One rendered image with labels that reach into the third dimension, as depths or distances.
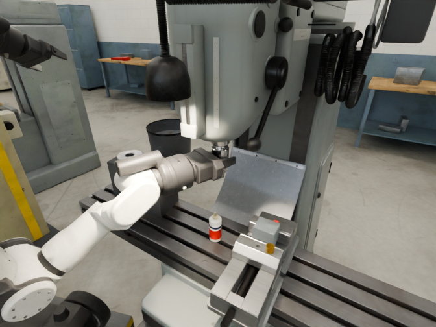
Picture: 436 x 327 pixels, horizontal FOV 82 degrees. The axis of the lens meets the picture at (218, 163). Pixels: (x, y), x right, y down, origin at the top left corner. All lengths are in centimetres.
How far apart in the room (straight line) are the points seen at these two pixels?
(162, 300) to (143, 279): 112
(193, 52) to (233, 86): 10
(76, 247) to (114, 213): 10
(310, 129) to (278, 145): 14
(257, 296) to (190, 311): 26
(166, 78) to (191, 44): 11
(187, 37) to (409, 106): 451
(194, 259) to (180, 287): 12
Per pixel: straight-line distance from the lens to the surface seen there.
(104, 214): 54
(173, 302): 88
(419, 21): 72
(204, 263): 81
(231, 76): 51
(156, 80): 40
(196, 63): 50
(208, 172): 61
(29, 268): 58
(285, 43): 65
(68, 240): 58
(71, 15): 777
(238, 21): 50
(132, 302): 192
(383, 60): 472
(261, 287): 68
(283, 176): 102
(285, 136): 99
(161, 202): 94
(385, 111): 485
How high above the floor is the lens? 155
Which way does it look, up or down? 28 degrees down
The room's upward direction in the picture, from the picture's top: straight up
